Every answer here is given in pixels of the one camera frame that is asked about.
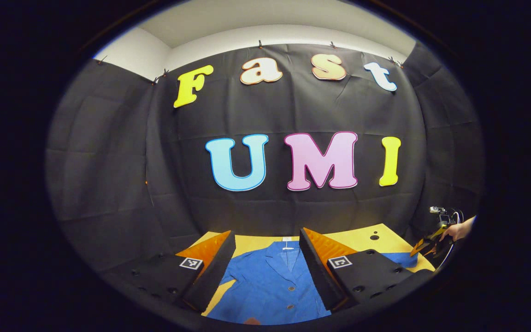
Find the thin gripper cable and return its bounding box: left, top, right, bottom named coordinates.
left=444, top=208, right=465, bottom=269

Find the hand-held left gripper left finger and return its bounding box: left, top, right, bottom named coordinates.
left=109, top=231, right=237, bottom=315

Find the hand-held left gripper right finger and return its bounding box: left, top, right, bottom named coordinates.
left=299, top=227, right=436, bottom=313

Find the black backdrop cloth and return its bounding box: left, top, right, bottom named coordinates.
left=47, top=39, right=485, bottom=277

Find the blue button shirt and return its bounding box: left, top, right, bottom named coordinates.
left=206, top=240, right=420, bottom=325

